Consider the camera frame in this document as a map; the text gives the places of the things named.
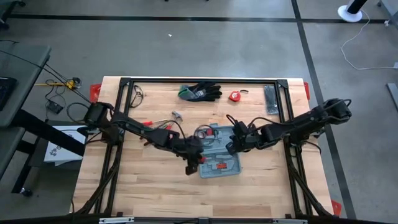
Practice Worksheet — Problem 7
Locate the black power adapter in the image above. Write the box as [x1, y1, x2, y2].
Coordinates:
[46, 101, 65, 115]

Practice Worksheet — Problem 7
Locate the grey desk foot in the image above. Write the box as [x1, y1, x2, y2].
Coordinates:
[386, 82, 398, 111]

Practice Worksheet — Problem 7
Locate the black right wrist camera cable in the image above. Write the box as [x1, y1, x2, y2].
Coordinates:
[226, 114, 274, 131]

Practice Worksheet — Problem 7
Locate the white floor cable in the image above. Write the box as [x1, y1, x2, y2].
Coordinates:
[340, 10, 398, 71]

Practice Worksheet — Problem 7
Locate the black cable loop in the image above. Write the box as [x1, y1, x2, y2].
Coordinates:
[130, 84, 145, 108]

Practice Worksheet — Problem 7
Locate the white cardboard box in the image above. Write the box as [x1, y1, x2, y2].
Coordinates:
[43, 124, 88, 166]

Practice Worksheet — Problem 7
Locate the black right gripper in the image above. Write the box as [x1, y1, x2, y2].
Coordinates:
[224, 120, 261, 156]

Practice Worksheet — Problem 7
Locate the red tape measure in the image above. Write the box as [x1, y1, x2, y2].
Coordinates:
[229, 89, 249, 103]

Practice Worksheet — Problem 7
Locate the grey plastic tool case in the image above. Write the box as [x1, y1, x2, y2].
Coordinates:
[194, 123, 243, 179]

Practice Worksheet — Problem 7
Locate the black aluminium table frame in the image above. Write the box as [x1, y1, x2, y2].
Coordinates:
[70, 77, 338, 218]

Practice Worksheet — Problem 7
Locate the yellow cable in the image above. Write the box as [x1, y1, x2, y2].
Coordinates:
[34, 77, 82, 91]

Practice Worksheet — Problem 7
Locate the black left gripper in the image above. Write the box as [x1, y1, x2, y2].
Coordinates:
[178, 136, 205, 176]

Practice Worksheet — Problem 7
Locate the black work glove green cuff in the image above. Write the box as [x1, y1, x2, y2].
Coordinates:
[188, 82, 223, 95]
[178, 86, 222, 103]

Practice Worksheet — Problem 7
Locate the black rectangular bar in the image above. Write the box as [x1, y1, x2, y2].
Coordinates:
[263, 84, 279, 116]

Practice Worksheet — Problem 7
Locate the black keyboard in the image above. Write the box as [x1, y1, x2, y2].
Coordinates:
[0, 77, 17, 112]

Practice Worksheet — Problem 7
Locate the silver bracket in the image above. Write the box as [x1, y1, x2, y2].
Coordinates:
[272, 218, 308, 224]
[98, 217, 135, 224]

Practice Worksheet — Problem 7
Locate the black rolling stand leg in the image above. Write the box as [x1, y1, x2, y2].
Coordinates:
[0, 0, 26, 30]

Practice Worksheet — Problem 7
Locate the grey side table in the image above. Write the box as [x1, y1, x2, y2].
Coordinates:
[0, 40, 87, 197]
[0, 126, 26, 181]

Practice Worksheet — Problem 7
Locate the white round pedestal base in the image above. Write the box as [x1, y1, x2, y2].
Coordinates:
[337, 0, 371, 24]

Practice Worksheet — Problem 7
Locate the black left wrist camera cable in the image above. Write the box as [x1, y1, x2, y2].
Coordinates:
[149, 119, 187, 139]

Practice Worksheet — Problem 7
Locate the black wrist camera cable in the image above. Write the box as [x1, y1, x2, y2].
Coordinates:
[149, 119, 187, 139]
[226, 114, 274, 131]

